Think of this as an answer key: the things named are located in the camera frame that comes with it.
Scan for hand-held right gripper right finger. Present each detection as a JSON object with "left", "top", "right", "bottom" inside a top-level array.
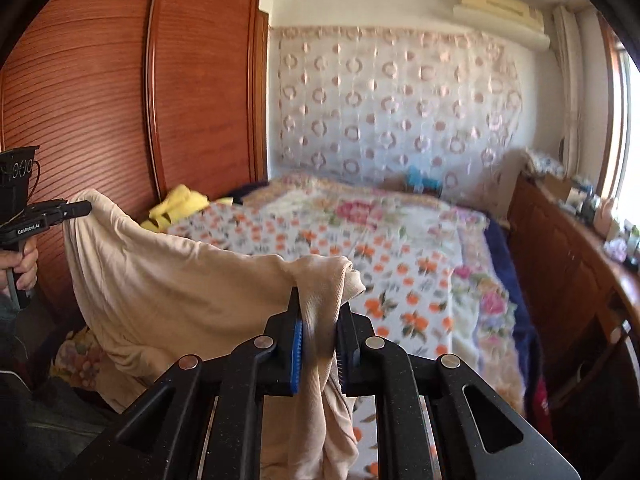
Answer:
[{"left": 336, "top": 305, "right": 581, "bottom": 480}]

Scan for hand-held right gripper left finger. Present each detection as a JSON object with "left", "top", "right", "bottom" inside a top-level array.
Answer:
[{"left": 60, "top": 287, "right": 306, "bottom": 480}]

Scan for floral blanket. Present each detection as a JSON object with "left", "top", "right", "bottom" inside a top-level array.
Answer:
[{"left": 50, "top": 172, "right": 531, "bottom": 416}]

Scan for person's dark pants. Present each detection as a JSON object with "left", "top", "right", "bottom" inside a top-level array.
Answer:
[{"left": 0, "top": 295, "right": 126, "bottom": 480}]

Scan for beige printed t-shirt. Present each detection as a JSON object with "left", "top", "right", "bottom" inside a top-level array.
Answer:
[{"left": 62, "top": 189, "right": 368, "bottom": 480}]

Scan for cardboard box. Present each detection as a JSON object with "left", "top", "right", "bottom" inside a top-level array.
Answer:
[{"left": 540, "top": 174, "right": 573, "bottom": 201}]

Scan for wooden side cabinet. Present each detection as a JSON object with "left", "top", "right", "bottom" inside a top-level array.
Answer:
[{"left": 507, "top": 175, "right": 640, "bottom": 411}]

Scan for sheer circle pattern curtain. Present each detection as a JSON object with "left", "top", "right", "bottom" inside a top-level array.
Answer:
[{"left": 270, "top": 27, "right": 523, "bottom": 196}]

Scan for navy blue blanket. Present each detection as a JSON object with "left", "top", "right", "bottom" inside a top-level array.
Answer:
[{"left": 485, "top": 217, "right": 543, "bottom": 411}]

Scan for blue bag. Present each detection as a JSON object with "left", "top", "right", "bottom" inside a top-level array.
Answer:
[{"left": 405, "top": 166, "right": 443, "bottom": 196}]

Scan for red cloth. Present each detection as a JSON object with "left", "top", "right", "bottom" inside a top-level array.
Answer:
[{"left": 530, "top": 380, "right": 553, "bottom": 426}]

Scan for wall air conditioner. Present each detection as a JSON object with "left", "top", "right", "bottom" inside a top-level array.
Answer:
[{"left": 452, "top": 0, "right": 551, "bottom": 52}]

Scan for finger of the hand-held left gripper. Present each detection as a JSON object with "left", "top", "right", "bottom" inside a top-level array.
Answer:
[{"left": 59, "top": 200, "right": 93, "bottom": 219}]

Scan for wooden slatted wardrobe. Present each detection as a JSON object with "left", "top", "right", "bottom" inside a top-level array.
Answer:
[{"left": 0, "top": 0, "right": 271, "bottom": 311}]

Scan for wooden framed window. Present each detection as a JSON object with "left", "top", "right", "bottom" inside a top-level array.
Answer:
[{"left": 597, "top": 15, "right": 640, "bottom": 201}]

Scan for yellow plush toy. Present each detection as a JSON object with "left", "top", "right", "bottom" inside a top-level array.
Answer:
[{"left": 140, "top": 185, "right": 211, "bottom": 233}]

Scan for white window curtain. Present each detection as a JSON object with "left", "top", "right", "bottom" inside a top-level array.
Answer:
[{"left": 552, "top": 5, "right": 583, "bottom": 166}]

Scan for folded patterned cloth stack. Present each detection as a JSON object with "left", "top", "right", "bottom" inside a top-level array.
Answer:
[{"left": 522, "top": 147, "right": 566, "bottom": 178}]

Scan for person's left hand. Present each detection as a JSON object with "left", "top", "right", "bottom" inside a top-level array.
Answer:
[{"left": 0, "top": 242, "right": 40, "bottom": 297}]

